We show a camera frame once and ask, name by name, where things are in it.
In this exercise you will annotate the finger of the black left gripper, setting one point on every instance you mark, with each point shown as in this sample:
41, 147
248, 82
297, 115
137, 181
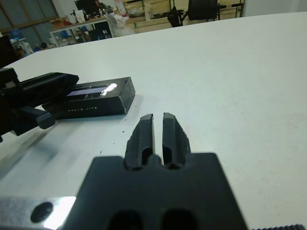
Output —
43, 119
52, 82

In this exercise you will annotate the black box lid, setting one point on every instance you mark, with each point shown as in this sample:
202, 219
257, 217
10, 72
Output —
96, 105

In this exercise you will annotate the crumpled shiny plastic bag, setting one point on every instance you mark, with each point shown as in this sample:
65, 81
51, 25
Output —
118, 24

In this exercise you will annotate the black office chair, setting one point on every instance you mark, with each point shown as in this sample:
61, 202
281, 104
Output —
202, 9

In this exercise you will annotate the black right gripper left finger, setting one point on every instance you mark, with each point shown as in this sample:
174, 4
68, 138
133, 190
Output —
141, 143

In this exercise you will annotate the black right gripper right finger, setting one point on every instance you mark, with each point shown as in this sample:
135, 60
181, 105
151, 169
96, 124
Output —
173, 143

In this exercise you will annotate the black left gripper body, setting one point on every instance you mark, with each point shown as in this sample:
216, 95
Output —
12, 112

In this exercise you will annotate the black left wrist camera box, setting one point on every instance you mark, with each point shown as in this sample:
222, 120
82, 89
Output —
8, 75

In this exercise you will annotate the red white carton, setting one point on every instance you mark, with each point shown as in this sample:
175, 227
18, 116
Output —
120, 7

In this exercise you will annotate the black computer monitor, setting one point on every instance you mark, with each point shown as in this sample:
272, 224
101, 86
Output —
87, 6

